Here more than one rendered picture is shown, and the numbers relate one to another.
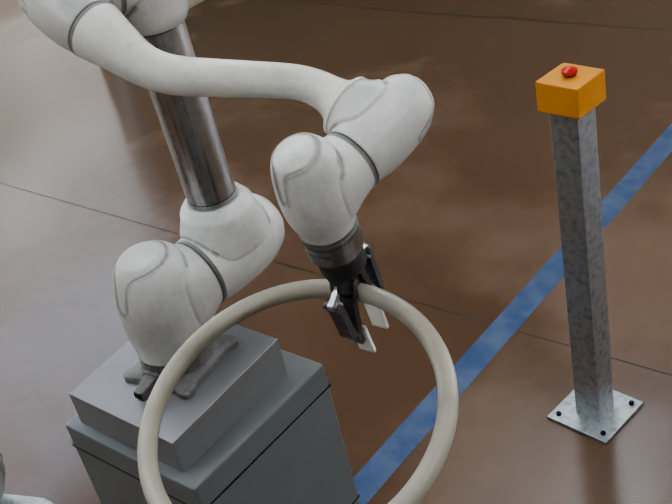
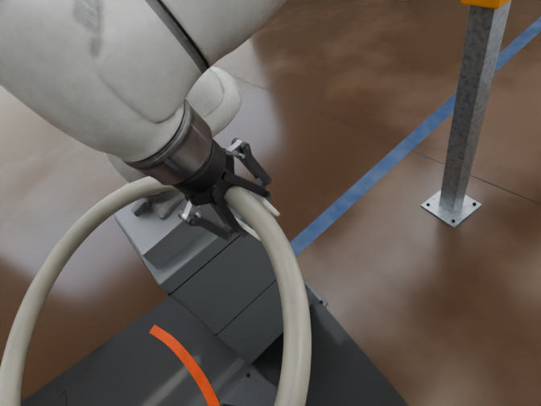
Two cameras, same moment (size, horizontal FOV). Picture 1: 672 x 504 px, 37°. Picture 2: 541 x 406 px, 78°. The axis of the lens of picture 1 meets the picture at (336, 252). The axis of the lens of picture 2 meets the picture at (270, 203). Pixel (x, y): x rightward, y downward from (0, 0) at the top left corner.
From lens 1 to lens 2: 1.17 m
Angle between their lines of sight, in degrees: 23
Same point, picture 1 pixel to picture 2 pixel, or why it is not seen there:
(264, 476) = (220, 267)
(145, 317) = (120, 165)
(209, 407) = (173, 229)
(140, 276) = not seen: hidden behind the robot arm
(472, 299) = (390, 130)
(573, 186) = (474, 68)
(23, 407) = not seen: hidden behind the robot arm
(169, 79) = not seen: outside the picture
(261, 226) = (215, 96)
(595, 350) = (460, 176)
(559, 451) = (424, 227)
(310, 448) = (257, 245)
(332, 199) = (83, 96)
